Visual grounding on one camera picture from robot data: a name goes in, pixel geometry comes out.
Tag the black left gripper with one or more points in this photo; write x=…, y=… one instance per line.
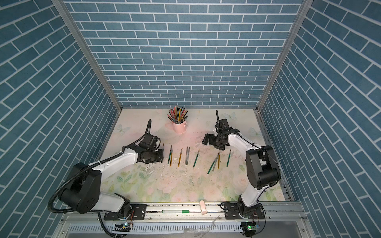
x=159, y=150

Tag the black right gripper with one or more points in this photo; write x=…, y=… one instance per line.
x=211, y=142

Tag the yellow knife row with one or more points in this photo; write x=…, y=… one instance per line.
x=180, y=156
x=171, y=156

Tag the silver carving knife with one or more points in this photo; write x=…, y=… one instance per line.
x=216, y=162

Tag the dark green carving knife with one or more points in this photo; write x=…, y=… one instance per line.
x=211, y=167

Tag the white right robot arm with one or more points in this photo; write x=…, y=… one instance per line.
x=263, y=170

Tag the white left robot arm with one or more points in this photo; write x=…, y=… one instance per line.
x=82, y=189

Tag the pink cup of coloured pencils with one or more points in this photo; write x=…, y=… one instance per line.
x=177, y=116

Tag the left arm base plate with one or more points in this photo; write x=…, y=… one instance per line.
x=129, y=212

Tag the green marker on rail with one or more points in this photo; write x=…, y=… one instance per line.
x=167, y=211

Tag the beige eraser on rail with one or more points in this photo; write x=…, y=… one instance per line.
x=203, y=207

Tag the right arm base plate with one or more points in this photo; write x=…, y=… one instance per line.
x=240, y=211

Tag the aluminium front rail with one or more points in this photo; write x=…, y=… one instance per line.
x=275, y=219

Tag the aluminium corner frame post right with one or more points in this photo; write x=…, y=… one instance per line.
x=305, y=6

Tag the aluminium corner frame post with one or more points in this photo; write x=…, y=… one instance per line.
x=80, y=40
x=305, y=6

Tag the aluminium corner frame post left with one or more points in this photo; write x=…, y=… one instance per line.
x=80, y=40

